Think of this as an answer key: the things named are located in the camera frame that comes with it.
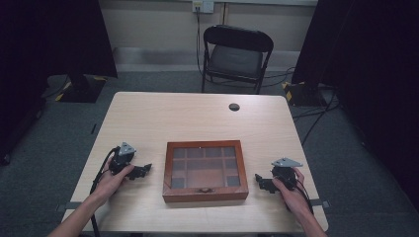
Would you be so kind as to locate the person's right hand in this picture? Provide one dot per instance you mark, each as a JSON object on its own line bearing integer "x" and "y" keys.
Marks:
{"x": 292, "y": 197}

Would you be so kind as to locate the person's left hand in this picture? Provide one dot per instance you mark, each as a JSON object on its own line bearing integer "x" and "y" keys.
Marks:
{"x": 110, "y": 184}

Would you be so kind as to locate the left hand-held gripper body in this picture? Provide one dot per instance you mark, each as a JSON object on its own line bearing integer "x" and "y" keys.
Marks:
{"x": 122, "y": 157}

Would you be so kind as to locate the wooden box with glass lid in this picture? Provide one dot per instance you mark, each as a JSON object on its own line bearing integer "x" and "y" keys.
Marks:
{"x": 205, "y": 171}

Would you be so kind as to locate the white wall socket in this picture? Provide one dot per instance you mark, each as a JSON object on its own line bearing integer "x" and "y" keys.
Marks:
{"x": 203, "y": 6}

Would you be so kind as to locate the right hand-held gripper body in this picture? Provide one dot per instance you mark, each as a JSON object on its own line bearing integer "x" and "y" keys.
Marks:
{"x": 285, "y": 170}

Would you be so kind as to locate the black stand base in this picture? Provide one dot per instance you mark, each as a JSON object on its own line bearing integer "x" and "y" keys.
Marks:
{"x": 303, "y": 94}
{"x": 83, "y": 89}

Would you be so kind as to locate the black folding chair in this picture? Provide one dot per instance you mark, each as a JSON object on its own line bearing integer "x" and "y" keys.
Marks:
{"x": 235, "y": 59}

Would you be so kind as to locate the dark curtain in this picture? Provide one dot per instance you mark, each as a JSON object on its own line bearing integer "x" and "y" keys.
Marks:
{"x": 39, "y": 65}
{"x": 369, "y": 82}

